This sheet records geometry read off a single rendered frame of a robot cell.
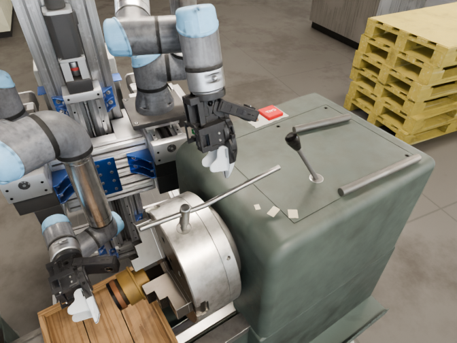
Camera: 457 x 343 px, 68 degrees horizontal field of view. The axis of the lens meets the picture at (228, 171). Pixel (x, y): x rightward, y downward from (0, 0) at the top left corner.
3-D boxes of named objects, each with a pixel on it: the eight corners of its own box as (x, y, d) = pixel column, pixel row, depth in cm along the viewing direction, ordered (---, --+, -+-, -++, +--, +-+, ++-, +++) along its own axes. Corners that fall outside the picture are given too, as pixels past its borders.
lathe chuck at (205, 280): (172, 233, 112) (170, 173, 88) (222, 320, 96) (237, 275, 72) (146, 246, 108) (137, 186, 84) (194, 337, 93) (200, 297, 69)
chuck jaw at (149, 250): (171, 247, 91) (156, 206, 89) (177, 252, 87) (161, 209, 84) (131, 266, 87) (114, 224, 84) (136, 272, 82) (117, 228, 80)
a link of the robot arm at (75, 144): (64, 90, 88) (110, 219, 119) (23, 107, 82) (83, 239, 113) (91, 103, 83) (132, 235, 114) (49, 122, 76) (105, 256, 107)
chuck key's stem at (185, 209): (181, 239, 79) (182, 213, 71) (177, 231, 81) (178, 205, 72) (189, 236, 80) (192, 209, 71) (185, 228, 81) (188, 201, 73)
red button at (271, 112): (271, 109, 116) (272, 104, 114) (283, 117, 112) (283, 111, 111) (257, 114, 113) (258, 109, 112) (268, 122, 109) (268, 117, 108)
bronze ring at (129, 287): (134, 253, 85) (99, 273, 82) (151, 280, 80) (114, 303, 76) (143, 271, 92) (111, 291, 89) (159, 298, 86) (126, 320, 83)
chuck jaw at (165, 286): (182, 262, 86) (206, 297, 78) (184, 274, 89) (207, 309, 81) (141, 284, 81) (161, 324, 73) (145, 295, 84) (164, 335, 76)
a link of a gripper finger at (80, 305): (75, 333, 76) (65, 301, 81) (101, 319, 78) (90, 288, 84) (71, 327, 74) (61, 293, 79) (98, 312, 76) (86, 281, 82)
